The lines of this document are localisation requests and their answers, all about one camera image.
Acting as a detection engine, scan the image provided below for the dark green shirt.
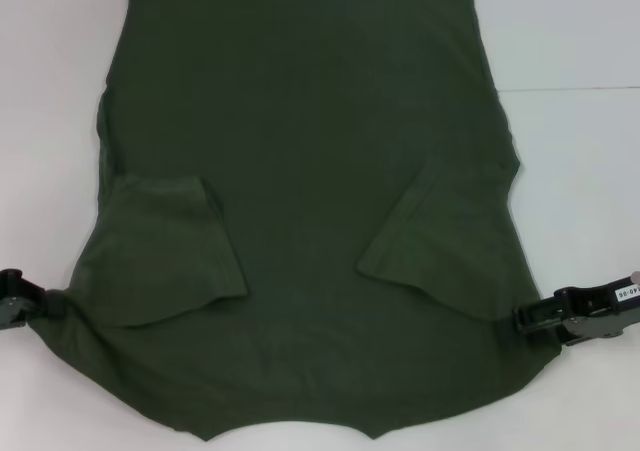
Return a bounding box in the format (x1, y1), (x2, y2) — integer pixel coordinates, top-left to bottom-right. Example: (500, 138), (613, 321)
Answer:
(29, 0), (565, 440)

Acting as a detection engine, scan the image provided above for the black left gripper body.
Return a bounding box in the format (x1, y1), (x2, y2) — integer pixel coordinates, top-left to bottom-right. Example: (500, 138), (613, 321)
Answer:
(0, 268), (26, 332)

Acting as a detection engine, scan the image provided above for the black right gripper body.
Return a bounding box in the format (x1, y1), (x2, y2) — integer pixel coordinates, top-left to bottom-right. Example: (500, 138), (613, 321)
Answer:
(555, 271), (640, 346)

